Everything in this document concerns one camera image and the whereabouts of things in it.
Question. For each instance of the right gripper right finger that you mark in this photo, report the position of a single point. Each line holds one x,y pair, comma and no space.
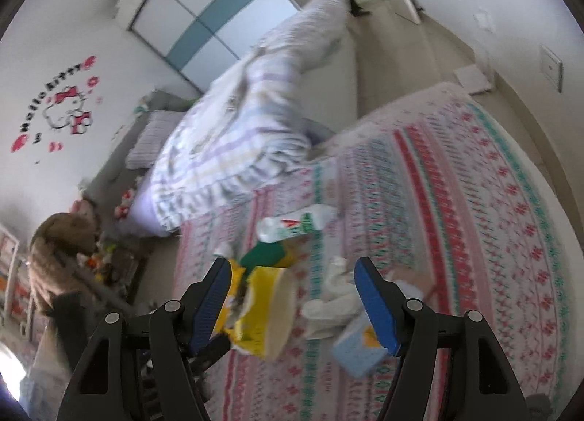
409,330

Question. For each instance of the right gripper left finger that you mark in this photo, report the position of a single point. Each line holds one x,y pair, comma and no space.
183,346

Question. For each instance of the yellow snack bag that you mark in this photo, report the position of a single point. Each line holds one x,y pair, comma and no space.
259,311

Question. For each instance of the white tissue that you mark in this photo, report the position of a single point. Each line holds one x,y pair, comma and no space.
338,305

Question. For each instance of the green yellow sponge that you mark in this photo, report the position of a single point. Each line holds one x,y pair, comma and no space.
272,255

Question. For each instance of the white AD bottle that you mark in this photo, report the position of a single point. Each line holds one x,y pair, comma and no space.
300,222

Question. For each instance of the light blue tissue pack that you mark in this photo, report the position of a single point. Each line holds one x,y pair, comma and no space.
356,349

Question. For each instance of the patterned red green bedsheet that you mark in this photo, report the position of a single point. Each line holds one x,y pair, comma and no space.
434,183

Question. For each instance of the brown plush teddy bear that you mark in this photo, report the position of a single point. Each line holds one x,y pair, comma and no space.
59,238

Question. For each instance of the striped pillow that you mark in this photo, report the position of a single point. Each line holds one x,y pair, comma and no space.
158,128

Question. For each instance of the plaid white purple quilt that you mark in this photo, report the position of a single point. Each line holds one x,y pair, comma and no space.
249,129

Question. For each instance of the white blue wardrobe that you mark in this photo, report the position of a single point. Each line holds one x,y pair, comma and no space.
201,39

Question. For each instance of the Hello Kitty wall sticker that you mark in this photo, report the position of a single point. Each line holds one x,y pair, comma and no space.
64,105

